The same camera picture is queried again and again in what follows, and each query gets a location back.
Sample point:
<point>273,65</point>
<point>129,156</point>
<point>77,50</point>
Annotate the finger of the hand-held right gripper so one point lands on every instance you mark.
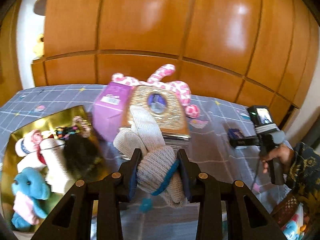
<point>243,142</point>

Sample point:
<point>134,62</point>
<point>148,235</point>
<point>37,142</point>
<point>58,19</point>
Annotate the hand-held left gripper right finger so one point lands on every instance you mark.
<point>187,185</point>

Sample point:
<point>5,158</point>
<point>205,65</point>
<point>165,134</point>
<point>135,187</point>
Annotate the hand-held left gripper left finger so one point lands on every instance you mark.
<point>131,185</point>

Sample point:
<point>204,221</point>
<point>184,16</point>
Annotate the blue tissue packet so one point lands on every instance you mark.
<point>236,133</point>

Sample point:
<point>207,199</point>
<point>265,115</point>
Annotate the beige knit glove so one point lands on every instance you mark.
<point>155,167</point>

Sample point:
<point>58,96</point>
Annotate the black hair piece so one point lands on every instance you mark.
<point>80,155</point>

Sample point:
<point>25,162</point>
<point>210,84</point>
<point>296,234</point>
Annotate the colourful beaded hair clip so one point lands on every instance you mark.
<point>66,132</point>

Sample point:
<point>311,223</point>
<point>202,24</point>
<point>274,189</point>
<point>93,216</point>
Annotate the white pink plush toy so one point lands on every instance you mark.
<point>50,147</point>

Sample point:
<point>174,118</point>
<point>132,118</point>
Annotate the blue plush toy pink cloth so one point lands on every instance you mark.
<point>30,182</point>

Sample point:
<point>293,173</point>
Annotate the gold tray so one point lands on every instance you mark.
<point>42,122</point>

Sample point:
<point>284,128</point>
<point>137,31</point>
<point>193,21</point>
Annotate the person's right forearm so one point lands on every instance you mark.
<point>305,165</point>

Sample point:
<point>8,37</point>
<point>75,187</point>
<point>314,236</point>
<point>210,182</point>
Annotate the person's right hand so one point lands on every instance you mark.
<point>283,158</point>

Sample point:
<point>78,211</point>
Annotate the grey checked printed bedsheet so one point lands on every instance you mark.
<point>212,140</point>

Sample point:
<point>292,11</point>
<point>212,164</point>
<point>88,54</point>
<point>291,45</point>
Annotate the rattan chair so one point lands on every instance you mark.
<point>287,205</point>

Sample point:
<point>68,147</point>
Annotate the purple cardboard box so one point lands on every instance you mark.
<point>107,120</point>

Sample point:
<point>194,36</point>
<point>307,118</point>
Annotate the pink spotted plush toy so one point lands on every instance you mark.
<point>182,90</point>

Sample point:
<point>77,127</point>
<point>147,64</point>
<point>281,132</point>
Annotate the colourful printed cloth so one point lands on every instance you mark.
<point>295,222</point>

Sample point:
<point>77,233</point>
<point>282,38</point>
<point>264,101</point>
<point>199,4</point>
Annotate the wooden wardrobe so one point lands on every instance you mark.
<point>160,17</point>

